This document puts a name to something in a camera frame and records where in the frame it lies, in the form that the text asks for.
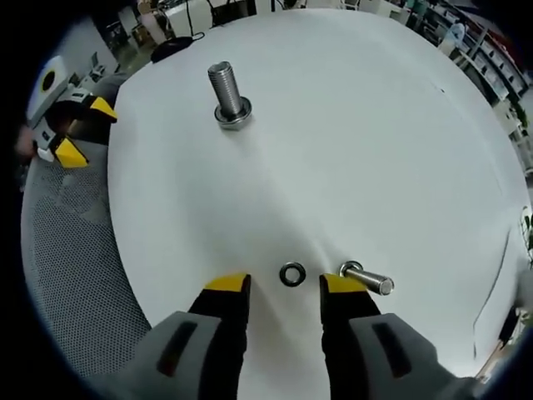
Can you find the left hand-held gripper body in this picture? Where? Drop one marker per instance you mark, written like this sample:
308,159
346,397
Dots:
39,98

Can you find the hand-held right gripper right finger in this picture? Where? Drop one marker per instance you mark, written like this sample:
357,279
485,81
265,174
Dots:
350,321

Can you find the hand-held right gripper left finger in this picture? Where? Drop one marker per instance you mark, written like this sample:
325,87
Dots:
220,321

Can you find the small threaded steel stud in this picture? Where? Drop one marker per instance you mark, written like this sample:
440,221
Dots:
375,281

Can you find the large threaded steel stud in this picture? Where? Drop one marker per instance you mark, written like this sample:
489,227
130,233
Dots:
227,91

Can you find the person's left hand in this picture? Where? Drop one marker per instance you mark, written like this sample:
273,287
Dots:
26,141

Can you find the black pouch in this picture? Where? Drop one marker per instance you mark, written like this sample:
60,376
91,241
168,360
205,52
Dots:
170,48

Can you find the white mesh chair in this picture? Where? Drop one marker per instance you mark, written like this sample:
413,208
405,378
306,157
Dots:
71,250

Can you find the white paper sheet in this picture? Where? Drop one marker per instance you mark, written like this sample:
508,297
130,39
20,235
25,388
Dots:
499,312

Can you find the small bushy potted plant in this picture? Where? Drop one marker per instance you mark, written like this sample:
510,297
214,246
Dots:
519,116

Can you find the shelf with white bins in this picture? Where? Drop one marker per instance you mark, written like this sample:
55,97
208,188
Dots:
487,50

